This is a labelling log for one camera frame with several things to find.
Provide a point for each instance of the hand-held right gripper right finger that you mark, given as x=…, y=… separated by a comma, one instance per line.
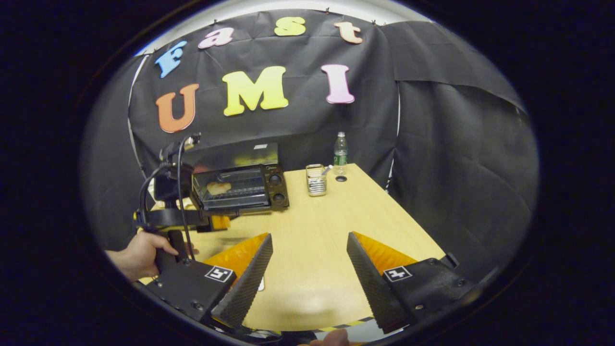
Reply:
x=372, y=283

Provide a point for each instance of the yellow black floor tape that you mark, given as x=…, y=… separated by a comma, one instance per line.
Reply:
x=346, y=324

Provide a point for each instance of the black electric oven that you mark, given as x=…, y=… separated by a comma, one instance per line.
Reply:
x=240, y=156

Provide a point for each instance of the white utensil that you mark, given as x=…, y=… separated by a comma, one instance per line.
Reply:
x=327, y=169

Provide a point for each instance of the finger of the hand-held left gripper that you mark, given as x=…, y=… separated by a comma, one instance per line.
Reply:
x=218, y=223

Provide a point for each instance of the metal mesh utensil holder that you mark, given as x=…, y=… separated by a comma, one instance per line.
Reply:
x=316, y=185

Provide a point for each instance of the clear plastic water bottle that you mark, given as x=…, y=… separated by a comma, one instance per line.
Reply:
x=340, y=156

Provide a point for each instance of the black backdrop cloth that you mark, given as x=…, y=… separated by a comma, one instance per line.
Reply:
x=456, y=168

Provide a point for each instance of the golden bread roll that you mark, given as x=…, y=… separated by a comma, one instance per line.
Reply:
x=218, y=188

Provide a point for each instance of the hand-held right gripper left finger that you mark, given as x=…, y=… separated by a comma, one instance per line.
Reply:
x=245, y=286

